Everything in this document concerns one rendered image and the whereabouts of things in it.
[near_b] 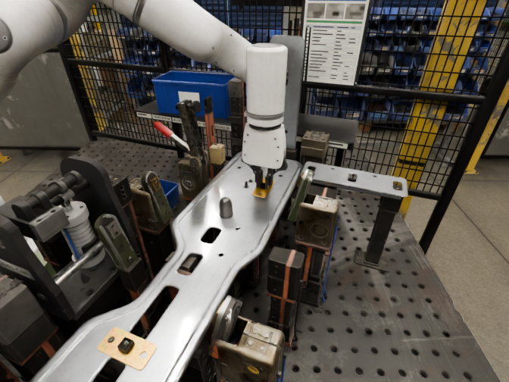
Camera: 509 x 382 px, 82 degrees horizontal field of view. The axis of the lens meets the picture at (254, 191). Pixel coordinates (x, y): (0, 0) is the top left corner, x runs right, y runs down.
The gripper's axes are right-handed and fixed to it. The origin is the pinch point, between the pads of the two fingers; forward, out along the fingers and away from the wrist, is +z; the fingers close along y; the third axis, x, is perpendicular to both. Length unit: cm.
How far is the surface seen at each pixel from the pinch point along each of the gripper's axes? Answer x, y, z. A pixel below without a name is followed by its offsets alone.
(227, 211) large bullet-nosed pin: -13.8, -4.0, 1.7
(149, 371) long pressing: -48.0, 0.2, 3.6
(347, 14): 54, 9, -34
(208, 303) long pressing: -35.5, 2.7, 3.6
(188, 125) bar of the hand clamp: -1.8, -19.8, -12.6
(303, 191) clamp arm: -7.3, 11.8, -3.8
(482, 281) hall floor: 95, 108, 103
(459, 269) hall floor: 101, 97, 103
